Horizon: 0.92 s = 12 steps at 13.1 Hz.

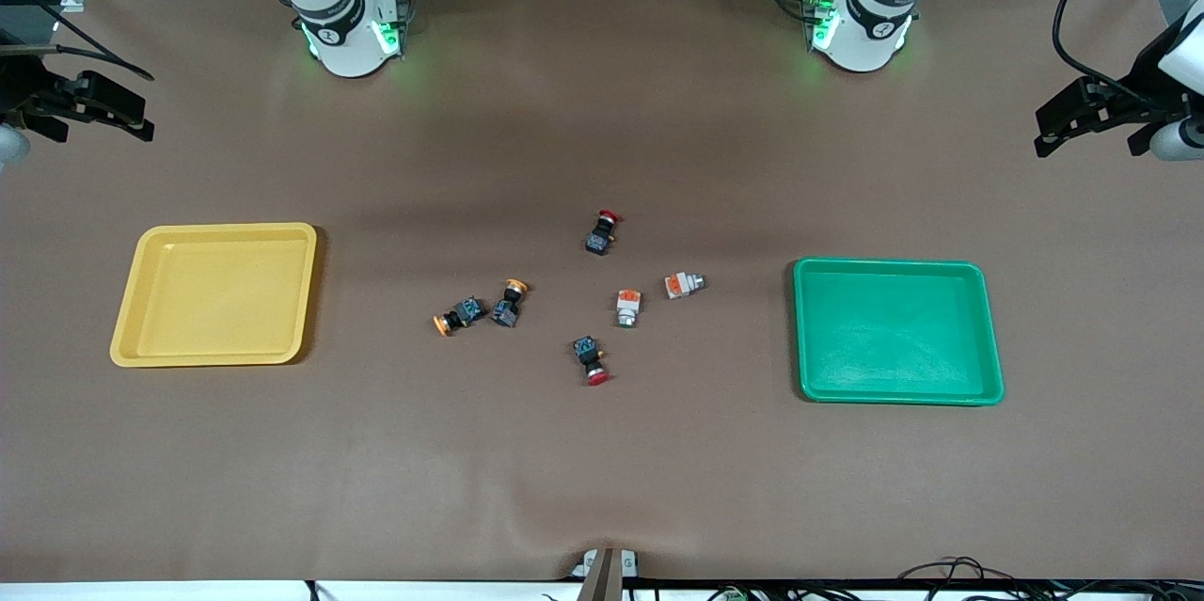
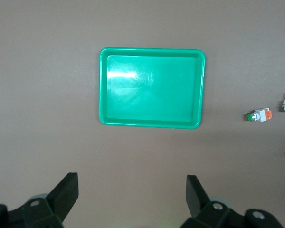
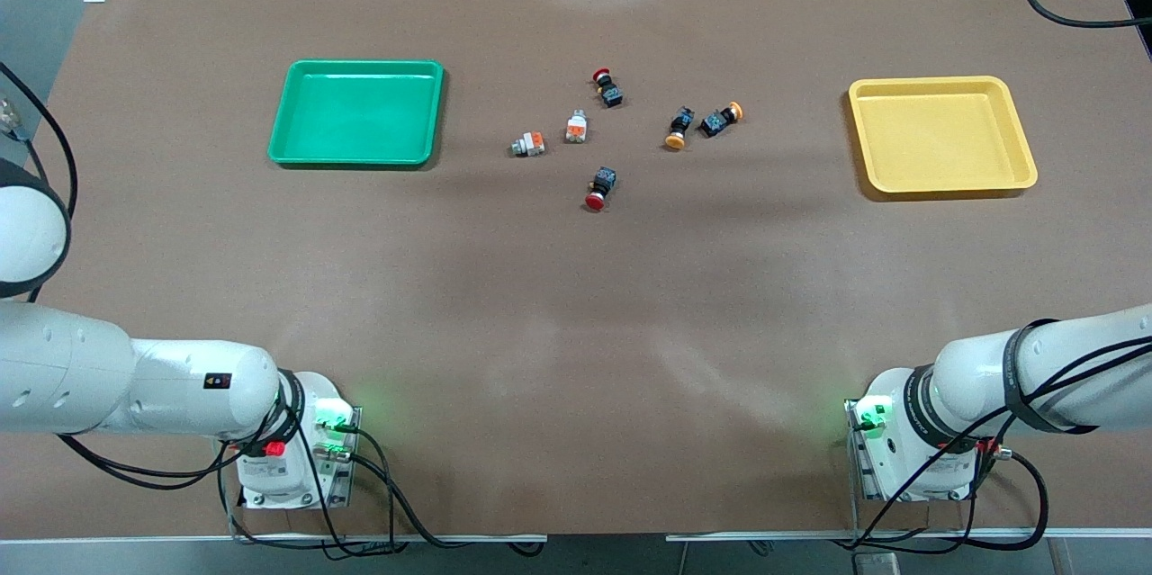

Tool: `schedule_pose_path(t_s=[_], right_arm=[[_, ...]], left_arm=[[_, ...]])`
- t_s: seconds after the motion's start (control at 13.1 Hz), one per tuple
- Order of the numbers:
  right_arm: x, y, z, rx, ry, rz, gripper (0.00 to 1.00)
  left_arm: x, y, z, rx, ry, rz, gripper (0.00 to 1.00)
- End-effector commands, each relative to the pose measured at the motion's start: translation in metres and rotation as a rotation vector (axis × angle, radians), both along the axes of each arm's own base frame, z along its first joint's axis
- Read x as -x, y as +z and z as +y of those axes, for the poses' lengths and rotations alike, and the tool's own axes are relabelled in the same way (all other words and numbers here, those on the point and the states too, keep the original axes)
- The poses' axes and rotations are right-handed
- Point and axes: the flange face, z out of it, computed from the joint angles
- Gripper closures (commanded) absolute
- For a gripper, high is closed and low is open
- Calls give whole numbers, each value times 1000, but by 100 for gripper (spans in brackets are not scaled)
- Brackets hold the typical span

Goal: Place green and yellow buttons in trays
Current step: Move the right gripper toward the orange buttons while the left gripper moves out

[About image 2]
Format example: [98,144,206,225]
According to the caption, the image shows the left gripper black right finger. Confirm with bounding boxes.
[180,175,283,228]

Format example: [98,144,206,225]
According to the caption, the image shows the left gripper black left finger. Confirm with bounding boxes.
[0,172,79,228]

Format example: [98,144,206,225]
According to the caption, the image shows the green plastic tray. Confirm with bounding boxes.
[99,47,207,130]

